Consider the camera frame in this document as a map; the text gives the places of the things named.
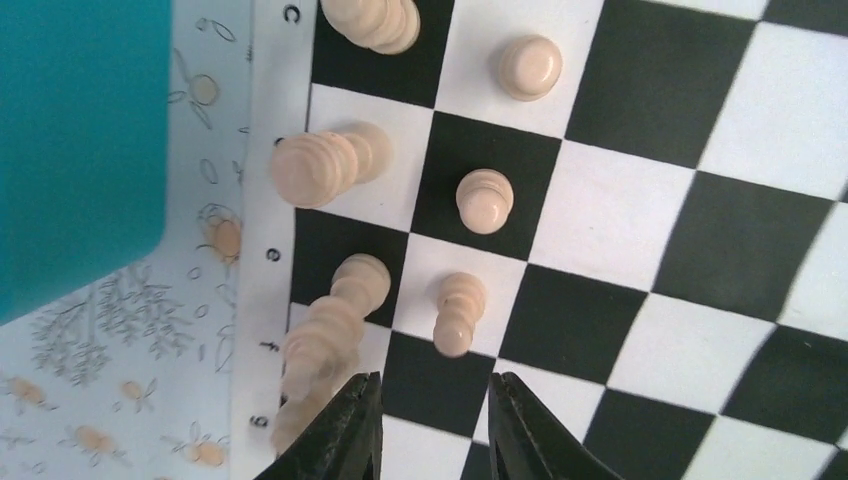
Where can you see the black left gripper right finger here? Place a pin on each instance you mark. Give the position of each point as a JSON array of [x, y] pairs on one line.
[[527, 441]]

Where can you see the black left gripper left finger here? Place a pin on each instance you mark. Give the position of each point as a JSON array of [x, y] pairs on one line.
[[343, 442]]

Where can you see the white chess pawn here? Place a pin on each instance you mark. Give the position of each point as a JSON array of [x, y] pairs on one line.
[[322, 351], [311, 169]]

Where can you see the white chess piece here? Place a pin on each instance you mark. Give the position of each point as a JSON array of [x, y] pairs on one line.
[[387, 27], [484, 198], [461, 304], [528, 67]]

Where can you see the white chess knight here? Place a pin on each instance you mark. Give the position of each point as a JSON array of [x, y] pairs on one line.
[[302, 405]]

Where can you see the floral patterned tablecloth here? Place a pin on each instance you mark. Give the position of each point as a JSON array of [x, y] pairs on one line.
[[129, 376]]

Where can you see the black white chessboard mat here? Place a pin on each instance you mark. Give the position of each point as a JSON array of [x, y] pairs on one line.
[[671, 280]]

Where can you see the teal plastic box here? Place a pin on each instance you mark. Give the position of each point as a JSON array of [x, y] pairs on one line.
[[84, 135]]

